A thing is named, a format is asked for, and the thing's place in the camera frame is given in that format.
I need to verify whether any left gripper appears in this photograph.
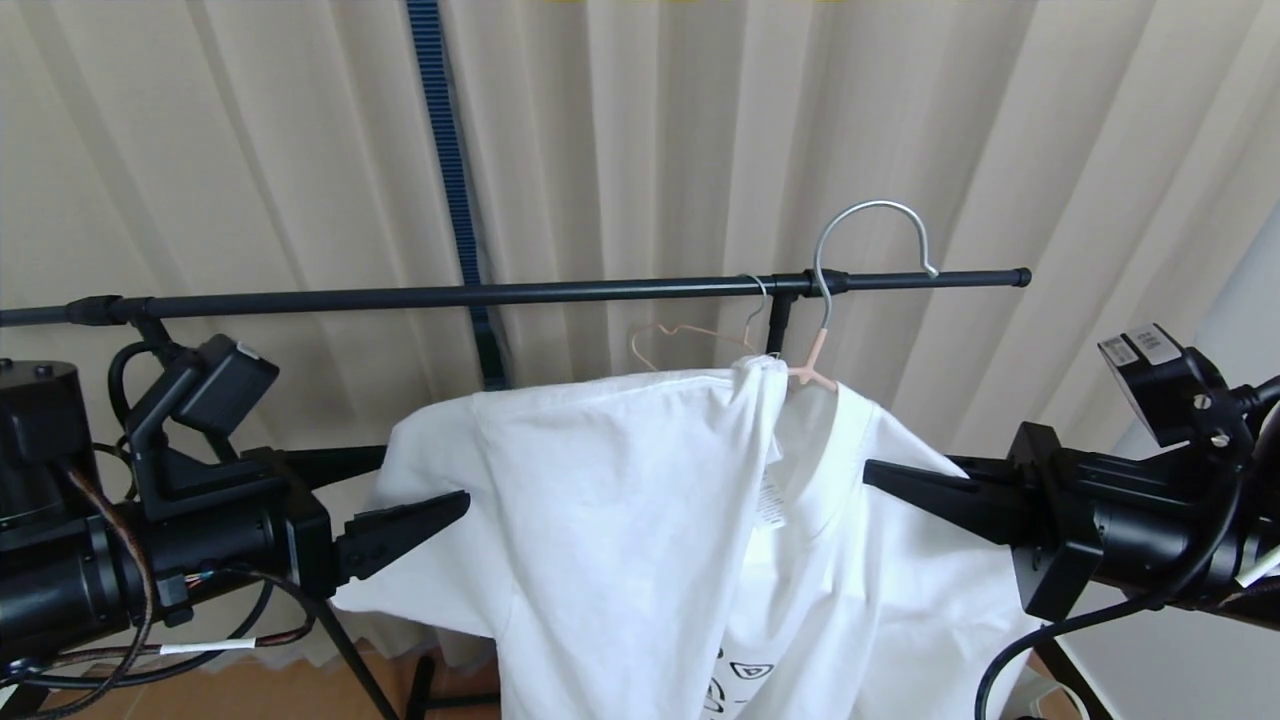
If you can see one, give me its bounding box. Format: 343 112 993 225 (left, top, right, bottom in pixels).
0 445 471 661

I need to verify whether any pink clothes hanger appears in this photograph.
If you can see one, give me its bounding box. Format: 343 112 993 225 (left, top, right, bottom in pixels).
630 272 776 376
785 200 941 393

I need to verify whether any white printed t-shirt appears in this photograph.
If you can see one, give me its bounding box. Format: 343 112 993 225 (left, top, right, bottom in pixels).
330 355 1046 720

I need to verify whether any beige curtain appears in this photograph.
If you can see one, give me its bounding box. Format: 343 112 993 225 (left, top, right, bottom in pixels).
0 0 501 681
440 0 1280 671

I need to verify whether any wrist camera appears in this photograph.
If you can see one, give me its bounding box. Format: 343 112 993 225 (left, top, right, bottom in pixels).
1098 323 1263 471
125 335 281 521

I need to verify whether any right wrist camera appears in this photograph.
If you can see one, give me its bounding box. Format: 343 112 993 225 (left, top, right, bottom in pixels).
1098 323 1263 471

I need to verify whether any black clothes rack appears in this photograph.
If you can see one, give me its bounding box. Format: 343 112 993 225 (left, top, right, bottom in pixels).
0 266 1033 720

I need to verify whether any black cable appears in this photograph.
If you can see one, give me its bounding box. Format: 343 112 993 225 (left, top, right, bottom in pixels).
975 375 1280 720
0 340 279 693

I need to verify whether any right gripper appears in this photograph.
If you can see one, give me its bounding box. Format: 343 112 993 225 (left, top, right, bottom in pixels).
862 422 1251 621

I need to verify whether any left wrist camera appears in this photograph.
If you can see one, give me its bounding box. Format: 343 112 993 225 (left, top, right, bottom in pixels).
125 335 281 521

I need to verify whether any window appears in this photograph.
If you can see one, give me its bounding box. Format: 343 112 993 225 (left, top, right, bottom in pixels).
405 0 513 391

